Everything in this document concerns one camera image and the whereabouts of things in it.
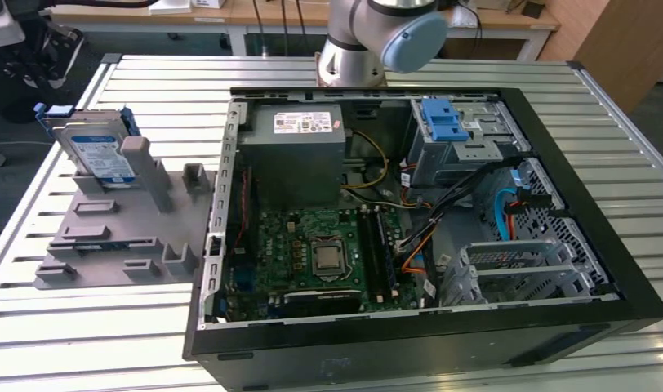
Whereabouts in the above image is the metal socket cover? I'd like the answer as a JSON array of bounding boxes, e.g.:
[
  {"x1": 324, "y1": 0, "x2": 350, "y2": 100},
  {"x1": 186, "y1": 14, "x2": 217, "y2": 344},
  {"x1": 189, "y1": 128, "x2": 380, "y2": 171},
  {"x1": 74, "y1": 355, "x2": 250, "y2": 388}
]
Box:
[{"x1": 308, "y1": 234, "x2": 352, "y2": 283}]

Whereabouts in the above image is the black bin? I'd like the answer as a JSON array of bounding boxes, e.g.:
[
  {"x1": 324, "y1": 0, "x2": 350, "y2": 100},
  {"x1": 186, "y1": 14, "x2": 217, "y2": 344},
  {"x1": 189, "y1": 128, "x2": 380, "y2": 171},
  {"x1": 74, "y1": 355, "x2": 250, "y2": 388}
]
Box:
[{"x1": 0, "y1": 48, "x2": 54, "y2": 124}]

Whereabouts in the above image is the thick black gripper cable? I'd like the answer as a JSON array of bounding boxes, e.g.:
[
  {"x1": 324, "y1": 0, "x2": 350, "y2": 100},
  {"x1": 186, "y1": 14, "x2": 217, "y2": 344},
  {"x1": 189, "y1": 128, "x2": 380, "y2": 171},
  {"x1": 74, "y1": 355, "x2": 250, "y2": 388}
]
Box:
[{"x1": 53, "y1": 0, "x2": 154, "y2": 9}]

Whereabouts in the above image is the wooden desk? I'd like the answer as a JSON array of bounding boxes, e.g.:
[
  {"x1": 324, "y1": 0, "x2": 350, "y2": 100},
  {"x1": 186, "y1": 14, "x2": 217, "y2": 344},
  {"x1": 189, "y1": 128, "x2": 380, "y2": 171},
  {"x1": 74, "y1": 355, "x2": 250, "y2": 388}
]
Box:
[{"x1": 47, "y1": 0, "x2": 563, "y2": 62}]

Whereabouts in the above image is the grey drive cage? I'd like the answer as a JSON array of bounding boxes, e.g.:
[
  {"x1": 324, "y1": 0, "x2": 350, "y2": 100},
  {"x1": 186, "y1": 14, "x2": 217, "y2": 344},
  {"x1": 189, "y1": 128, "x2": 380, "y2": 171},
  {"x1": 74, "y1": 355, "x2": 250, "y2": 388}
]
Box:
[{"x1": 406, "y1": 96, "x2": 532, "y2": 189}]

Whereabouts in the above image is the thin red wire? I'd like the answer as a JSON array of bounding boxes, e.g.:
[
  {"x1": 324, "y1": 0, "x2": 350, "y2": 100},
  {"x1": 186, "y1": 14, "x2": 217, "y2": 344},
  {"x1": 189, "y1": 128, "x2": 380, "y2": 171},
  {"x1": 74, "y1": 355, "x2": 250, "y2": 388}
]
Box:
[{"x1": 237, "y1": 166, "x2": 253, "y2": 255}]

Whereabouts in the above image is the silver CPU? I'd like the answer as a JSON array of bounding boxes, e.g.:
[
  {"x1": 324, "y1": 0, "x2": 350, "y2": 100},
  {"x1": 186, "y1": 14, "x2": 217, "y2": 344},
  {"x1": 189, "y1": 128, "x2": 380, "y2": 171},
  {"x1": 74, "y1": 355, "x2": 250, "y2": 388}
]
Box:
[{"x1": 314, "y1": 246, "x2": 344, "y2": 273}]

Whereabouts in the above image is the black graphics card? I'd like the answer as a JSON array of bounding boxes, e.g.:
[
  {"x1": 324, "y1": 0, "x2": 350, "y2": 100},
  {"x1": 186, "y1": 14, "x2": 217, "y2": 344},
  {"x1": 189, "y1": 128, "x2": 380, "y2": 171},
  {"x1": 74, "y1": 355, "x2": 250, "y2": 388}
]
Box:
[{"x1": 278, "y1": 287, "x2": 364, "y2": 319}]

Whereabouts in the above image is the blue SATA wire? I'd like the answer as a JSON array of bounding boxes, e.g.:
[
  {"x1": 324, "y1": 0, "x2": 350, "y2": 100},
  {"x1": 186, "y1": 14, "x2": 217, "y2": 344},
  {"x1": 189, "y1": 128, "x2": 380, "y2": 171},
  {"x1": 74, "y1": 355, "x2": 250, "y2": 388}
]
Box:
[{"x1": 492, "y1": 162, "x2": 532, "y2": 243}]

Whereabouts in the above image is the orange red wire bundle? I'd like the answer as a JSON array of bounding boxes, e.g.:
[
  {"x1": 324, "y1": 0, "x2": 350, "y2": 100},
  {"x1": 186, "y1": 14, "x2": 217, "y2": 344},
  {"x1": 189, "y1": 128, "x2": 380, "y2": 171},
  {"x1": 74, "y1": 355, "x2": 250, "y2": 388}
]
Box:
[{"x1": 400, "y1": 248, "x2": 438, "y2": 279}]

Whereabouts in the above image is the blue drive latch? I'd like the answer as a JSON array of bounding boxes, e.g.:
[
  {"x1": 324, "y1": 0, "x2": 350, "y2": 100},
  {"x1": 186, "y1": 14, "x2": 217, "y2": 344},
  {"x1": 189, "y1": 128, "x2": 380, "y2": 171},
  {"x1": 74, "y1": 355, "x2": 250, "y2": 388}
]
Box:
[{"x1": 420, "y1": 97, "x2": 470, "y2": 143}]

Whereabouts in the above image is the green motherboard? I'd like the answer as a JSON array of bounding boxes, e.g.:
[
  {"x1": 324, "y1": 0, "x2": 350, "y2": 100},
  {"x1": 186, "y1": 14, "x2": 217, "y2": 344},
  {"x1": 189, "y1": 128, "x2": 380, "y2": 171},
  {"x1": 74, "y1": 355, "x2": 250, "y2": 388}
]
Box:
[{"x1": 222, "y1": 206, "x2": 426, "y2": 323}]

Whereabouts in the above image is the hard disk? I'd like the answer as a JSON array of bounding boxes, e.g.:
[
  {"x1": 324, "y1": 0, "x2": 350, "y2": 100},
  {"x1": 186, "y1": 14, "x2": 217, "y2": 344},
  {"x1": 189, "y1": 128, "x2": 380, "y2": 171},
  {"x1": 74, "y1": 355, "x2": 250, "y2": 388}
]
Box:
[{"x1": 34, "y1": 104, "x2": 142, "y2": 191}]

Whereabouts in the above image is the wooden cabinet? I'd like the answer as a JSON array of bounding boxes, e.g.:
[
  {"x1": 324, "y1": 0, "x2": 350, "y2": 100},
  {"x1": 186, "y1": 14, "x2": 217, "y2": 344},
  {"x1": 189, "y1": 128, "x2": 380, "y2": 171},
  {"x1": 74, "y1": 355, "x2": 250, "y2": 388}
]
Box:
[{"x1": 538, "y1": 0, "x2": 663, "y2": 118}]

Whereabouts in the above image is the grey power supply unit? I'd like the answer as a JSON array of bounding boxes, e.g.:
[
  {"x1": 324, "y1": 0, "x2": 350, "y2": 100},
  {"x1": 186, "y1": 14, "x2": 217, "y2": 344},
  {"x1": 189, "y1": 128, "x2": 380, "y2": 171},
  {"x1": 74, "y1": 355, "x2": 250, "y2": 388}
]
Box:
[{"x1": 237, "y1": 101, "x2": 348, "y2": 210}]

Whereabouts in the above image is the yellow black wire bundle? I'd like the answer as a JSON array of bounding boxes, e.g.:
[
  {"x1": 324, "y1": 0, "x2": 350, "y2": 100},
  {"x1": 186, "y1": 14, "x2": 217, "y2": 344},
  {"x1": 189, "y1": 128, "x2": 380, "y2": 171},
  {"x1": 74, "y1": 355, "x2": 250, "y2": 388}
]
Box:
[{"x1": 340, "y1": 129, "x2": 391, "y2": 192}]

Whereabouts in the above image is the silver disk bay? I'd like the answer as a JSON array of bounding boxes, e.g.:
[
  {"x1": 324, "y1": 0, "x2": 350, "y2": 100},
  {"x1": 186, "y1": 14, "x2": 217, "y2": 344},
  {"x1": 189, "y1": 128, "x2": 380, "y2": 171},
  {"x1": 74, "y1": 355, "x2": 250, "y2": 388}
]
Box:
[{"x1": 439, "y1": 238, "x2": 603, "y2": 306}]

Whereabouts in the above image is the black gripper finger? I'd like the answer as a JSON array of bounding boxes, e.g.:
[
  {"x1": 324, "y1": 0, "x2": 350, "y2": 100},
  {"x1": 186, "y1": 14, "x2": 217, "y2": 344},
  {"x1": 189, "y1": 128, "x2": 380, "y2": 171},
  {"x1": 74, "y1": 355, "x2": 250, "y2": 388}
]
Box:
[{"x1": 41, "y1": 24, "x2": 87, "y2": 91}]

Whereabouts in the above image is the black cable bundle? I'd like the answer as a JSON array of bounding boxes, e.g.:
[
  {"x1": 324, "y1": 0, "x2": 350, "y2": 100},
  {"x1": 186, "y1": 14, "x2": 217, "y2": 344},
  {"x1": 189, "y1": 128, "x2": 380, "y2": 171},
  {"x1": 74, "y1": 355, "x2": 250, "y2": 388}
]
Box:
[{"x1": 396, "y1": 157, "x2": 535, "y2": 255}]

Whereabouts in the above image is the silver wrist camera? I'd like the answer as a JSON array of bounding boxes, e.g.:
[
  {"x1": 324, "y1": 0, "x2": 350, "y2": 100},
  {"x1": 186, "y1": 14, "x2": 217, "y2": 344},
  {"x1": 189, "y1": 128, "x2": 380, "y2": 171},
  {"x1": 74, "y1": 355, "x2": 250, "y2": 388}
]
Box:
[{"x1": 0, "y1": 7, "x2": 27, "y2": 52}]

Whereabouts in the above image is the black desk cable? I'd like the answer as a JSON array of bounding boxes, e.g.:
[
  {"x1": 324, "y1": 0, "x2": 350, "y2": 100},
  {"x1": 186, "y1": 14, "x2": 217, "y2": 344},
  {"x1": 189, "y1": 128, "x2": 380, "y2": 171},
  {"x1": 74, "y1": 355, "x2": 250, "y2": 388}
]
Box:
[{"x1": 464, "y1": 6, "x2": 488, "y2": 42}]

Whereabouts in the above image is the coloured power wire black connector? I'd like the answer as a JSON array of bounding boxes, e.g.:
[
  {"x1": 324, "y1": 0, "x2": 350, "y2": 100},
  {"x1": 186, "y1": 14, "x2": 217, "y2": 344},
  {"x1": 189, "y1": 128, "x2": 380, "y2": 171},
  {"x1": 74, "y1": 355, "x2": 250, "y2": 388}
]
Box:
[{"x1": 503, "y1": 194, "x2": 555, "y2": 217}]

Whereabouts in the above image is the black PC case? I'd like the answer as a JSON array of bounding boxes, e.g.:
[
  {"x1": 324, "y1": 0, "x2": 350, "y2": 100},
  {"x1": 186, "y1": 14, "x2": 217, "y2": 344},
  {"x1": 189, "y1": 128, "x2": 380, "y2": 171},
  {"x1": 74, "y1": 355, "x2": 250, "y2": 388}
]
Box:
[{"x1": 182, "y1": 85, "x2": 663, "y2": 389}]

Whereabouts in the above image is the grey parts rack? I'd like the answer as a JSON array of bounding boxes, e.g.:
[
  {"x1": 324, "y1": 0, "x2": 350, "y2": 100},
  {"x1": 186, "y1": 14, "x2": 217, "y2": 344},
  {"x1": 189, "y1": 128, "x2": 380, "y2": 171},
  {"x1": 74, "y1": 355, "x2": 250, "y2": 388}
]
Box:
[{"x1": 33, "y1": 136, "x2": 219, "y2": 290}]

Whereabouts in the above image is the green RAM stick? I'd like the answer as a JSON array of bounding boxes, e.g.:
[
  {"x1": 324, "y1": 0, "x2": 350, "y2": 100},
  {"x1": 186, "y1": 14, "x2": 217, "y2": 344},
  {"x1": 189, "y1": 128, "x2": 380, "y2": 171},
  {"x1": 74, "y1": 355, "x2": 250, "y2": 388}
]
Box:
[
  {"x1": 378, "y1": 212, "x2": 399, "y2": 292},
  {"x1": 74, "y1": 240, "x2": 133, "y2": 251}
]

